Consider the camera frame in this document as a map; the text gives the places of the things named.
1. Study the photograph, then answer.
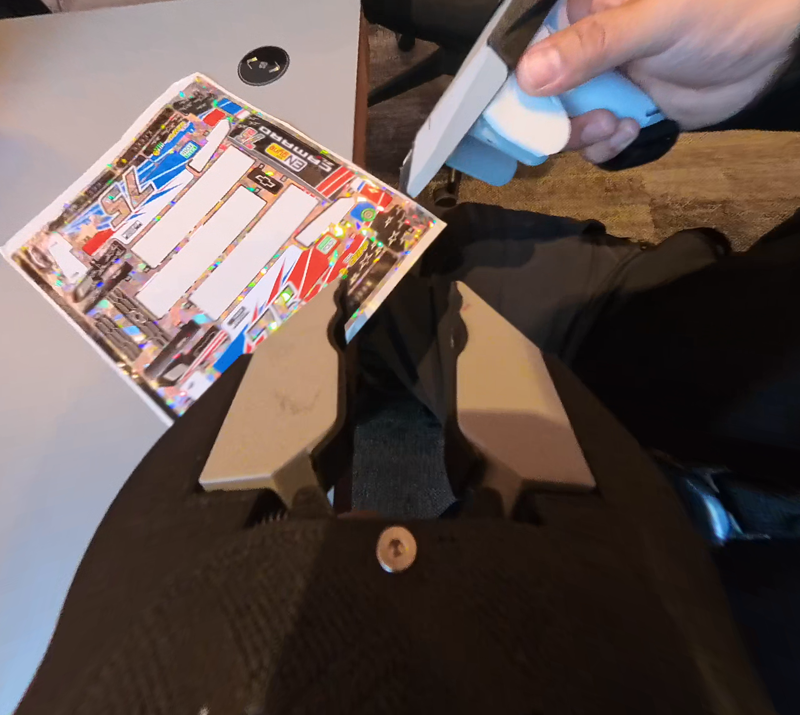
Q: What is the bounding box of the holographic sticker sheet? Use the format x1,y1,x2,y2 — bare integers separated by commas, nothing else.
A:
0,72,448,421

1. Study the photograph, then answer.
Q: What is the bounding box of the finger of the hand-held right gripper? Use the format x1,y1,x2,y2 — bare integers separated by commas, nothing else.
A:
399,43,510,199

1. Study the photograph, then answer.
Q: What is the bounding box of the person's right forearm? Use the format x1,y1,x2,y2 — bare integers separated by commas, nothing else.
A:
681,56,800,135

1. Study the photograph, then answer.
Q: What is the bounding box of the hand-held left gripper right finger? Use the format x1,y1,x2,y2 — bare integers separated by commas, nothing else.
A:
444,281,598,503

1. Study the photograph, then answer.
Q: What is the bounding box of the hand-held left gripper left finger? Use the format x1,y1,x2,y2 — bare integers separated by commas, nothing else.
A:
199,281,354,510

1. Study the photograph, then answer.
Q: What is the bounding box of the person's right hand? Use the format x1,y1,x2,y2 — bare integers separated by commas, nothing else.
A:
517,0,800,166

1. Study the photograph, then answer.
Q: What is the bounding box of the black desk cable grommet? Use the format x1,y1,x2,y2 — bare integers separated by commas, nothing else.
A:
237,45,290,86

